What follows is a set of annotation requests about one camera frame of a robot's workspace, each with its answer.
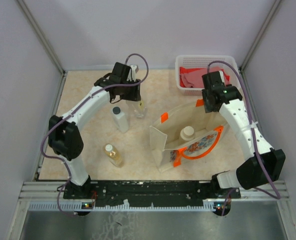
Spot aluminium frame rail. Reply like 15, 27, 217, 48
18, 181, 65, 201

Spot clear bottle black cap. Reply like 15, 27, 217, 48
126, 100, 146, 118

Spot amber liquid bottle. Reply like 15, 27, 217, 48
103, 143, 124, 168

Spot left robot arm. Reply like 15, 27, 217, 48
48, 62, 141, 199

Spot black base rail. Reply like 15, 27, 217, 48
63, 180, 231, 208

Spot beige round bottle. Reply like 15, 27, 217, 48
180, 126, 195, 142

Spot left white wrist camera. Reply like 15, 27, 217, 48
128, 64, 139, 82

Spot white bottle black cap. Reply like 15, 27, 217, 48
112, 106, 129, 133

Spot red cloth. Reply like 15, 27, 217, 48
179, 65, 232, 90

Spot white plastic basket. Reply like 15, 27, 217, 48
175, 54, 241, 96

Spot canvas bag orange handles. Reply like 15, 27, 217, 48
149, 99, 230, 173

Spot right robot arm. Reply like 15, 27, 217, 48
202, 71, 286, 198

